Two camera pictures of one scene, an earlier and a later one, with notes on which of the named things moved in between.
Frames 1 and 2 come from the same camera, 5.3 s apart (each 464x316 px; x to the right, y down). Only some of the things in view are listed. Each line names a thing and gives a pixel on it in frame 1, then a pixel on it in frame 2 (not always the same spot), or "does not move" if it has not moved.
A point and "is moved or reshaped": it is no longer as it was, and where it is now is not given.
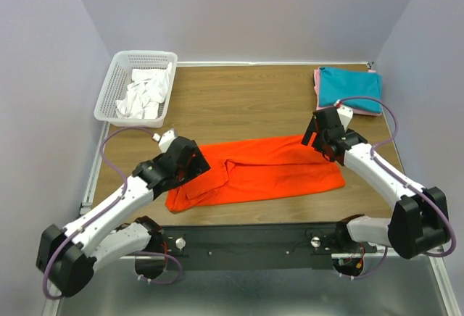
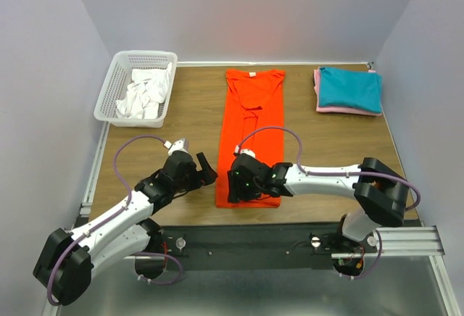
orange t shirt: (257, 169) is moved or reshaped
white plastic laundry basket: (118, 79) does not move
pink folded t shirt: (316, 87) does not move
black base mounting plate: (254, 246) does not move
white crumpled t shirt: (145, 94) does not move
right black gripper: (307, 135) -> (234, 183)
